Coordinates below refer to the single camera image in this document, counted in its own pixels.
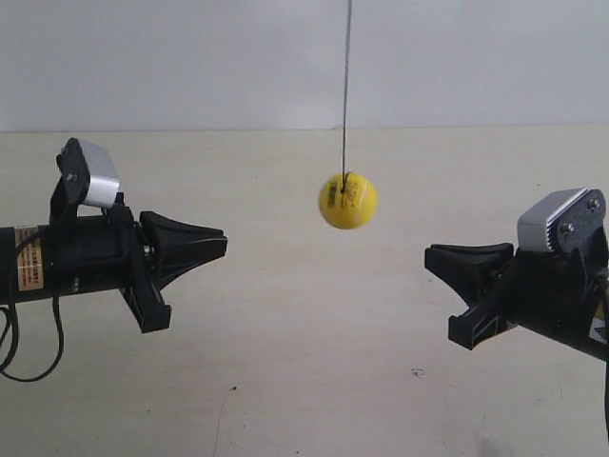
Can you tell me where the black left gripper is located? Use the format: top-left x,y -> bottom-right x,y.
40,192 -> 227,333

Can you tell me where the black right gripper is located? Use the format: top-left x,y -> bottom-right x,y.
424,243 -> 608,352

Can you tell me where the yellow tennis ball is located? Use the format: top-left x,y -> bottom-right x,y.
318,172 -> 379,230

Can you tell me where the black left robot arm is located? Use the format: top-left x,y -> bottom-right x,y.
1,196 -> 227,333

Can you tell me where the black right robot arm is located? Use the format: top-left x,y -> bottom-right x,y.
423,243 -> 608,361

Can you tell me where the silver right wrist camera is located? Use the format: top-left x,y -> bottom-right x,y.
517,188 -> 607,254

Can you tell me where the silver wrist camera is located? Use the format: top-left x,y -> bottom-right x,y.
57,137 -> 120,209
517,188 -> 607,254

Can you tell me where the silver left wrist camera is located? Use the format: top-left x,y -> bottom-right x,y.
57,137 -> 120,209

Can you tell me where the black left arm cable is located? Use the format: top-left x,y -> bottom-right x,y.
0,228 -> 66,382

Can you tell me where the thin black hanging string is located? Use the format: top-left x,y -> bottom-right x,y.
339,0 -> 354,178

